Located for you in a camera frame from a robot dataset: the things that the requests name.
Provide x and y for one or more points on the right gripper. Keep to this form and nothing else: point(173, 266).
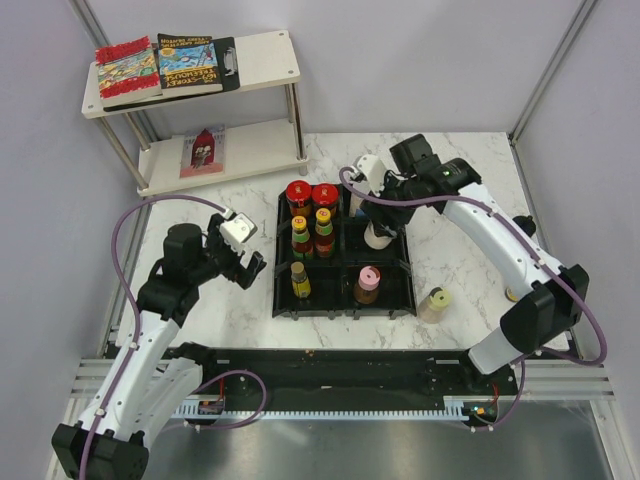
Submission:
point(376, 214)

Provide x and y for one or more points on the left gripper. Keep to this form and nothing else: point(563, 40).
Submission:
point(236, 272)

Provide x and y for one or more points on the clear jar grey lid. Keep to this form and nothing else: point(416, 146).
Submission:
point(355, 207)

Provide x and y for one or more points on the small yellow label bottle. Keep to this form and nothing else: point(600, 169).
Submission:
point(300, 281)

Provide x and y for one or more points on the green label sauce bottle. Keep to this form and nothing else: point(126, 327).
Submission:
point(302, 244)

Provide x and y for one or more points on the yellow cap sauce bottle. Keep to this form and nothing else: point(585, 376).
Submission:
point(324, 237)

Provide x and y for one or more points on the pink lid spice jar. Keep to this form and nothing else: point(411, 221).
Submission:
point(366, 288)

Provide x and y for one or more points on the black compartment organizer tray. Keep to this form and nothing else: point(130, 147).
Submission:
point(333, 280)

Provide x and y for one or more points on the red lid sauce jar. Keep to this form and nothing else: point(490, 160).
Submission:
point(298, 195)

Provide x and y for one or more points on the yellow lid spice jar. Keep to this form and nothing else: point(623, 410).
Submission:
point(432, 308)

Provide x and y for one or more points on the brown cap small bottle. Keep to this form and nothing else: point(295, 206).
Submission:
point(510, 295)

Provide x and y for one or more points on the white two-tier shelf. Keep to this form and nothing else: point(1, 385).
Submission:
point(262, 118)

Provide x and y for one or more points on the black lid clear jar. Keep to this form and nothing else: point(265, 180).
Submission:
point(527, 224)

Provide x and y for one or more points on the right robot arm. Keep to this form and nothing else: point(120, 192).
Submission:
point(548, 294)

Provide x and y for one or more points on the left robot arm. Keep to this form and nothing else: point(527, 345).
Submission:
point(113, 437)

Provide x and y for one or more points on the pink book on lower shelf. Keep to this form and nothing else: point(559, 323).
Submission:
point(203, 152)

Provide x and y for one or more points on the black cover treehouse book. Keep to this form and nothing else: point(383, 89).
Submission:
point(187, 65)

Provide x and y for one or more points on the red cover book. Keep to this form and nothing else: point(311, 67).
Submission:
point(127, 72)

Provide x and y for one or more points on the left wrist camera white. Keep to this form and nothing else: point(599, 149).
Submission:
point(236, 230)

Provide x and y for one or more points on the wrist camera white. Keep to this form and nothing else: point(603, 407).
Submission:
point(236, 230)
point(371, 169)

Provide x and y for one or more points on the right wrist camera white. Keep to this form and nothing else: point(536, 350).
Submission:
point(371, 169)

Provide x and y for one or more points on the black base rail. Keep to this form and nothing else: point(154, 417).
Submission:
point(342, 381)

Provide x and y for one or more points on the white cable duct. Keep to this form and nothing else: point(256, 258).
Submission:
point(452, 410)

